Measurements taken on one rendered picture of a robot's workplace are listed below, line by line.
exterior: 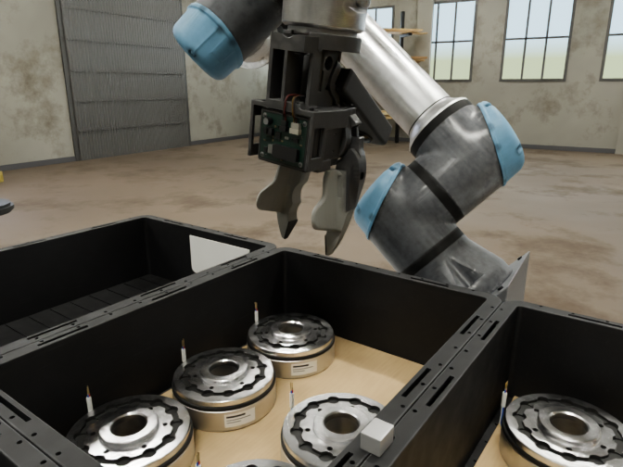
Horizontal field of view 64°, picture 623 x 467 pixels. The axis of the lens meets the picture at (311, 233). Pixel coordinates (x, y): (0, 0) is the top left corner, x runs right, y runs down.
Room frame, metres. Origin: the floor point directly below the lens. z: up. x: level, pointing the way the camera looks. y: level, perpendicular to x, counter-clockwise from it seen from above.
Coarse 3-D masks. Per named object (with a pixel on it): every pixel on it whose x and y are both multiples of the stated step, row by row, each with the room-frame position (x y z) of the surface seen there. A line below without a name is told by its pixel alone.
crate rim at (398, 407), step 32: (256, 256) 0.61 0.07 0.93; (320, 256) 0.61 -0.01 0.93; (192, 288) 0.51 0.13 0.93; (448, 288) 0.50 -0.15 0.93; (96, 320) 0.43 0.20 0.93; (480, 320) 0.43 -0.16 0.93; (32, 352) 0.37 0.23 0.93; (448, 352) 0.37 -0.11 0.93; (416, 384) 0.33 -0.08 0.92; (0, 416) 0.29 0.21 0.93; (32, 416) 0.28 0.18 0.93; (384, 416) 0.28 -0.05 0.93; (64, 448) 0.25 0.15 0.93; (352, 448) 0.25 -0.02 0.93
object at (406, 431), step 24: (504, 312) 0.44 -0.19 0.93; (528, 312) 0.45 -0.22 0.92; (552, 312) 0.44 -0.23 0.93; (480, 336) 0.39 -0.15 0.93; (456, 360) 0.36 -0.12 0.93; (432, 384) 0.32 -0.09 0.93; (456, 384) 0.32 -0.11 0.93; (432, 408) 0.29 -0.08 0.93; (408, 432) 0.27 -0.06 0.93; (384, 456) 0.25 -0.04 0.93
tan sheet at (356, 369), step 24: (336, 336) 0.58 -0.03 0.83; (336, 360) 0.52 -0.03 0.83; (360, 360) 0.52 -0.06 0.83; (384, 360) 0.52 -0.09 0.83; (408, 360) 0.52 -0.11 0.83; (288, 384) 0.48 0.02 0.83; (312, 384) 0.48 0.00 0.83; (336, 384) 0.48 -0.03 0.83; (360, 384) 0.48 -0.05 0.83; (384, 384) 0.48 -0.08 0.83; (288, 408) 0.43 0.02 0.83; (216, 432) 0.40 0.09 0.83; (240, 432) 0.40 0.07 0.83; (264, 432) 0.40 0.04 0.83; (216, 456) 0.37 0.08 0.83; (240, 456) 0.37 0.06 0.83; (264, 456) 0.37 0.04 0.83
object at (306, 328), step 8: (280, 320) 0.56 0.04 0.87; (288, 320) 0.56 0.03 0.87; (296, 320) 0.56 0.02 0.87; (272, 328) 0.53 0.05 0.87; (280, 328) 0.54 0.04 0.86; (304, 328) 0.53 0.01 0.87; (280, 336) 0.52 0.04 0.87; (288, 336) 0.51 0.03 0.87; (296, 336) 0.51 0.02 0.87; (304, 336) 0.52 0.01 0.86
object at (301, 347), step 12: (264, 324) 0.56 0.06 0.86; (312, 324) 0.55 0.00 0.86; (324, 324) 0.55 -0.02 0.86; (252, 336) 0.52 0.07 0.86; (264, 336) 0.52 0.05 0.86; (312, 336) 0.52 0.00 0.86; (324, 336) 0.53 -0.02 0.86; (264, 348) 0.50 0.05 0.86; (276, 348) 0.50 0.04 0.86; (288, 348) 0.50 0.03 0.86; (300, 348) 0.50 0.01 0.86; (312, 348) 0.50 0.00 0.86
